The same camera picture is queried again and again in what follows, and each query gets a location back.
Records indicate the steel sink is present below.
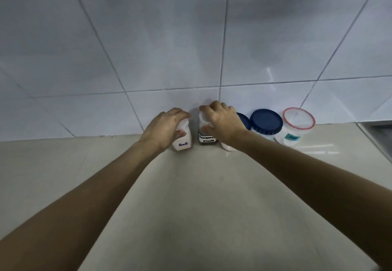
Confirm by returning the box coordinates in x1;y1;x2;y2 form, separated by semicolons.
357;121;392;164

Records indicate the person's left forearm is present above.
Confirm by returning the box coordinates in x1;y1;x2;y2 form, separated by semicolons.
0;140;157;271

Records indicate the red-rimmed clear plastic container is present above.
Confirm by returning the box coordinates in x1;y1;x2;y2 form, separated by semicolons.
274;107;316;148

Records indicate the person's right hand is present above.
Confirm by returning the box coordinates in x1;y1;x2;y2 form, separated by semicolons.
199;100;249;150

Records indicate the person's right forearm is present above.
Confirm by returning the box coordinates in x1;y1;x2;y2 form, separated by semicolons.
234;131;392;270

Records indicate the dark sauce bottle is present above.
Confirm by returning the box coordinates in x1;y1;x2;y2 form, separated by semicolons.
197;111;218;146

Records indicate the white salt bottle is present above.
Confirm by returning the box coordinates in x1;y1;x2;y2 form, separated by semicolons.
172;118;194;152

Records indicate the blue-lidded white jar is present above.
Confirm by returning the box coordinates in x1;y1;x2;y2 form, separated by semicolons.
220;112;252;152
249;109;284;142

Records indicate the person's left hand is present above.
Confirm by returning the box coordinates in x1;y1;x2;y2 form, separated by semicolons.
139;107;191;155

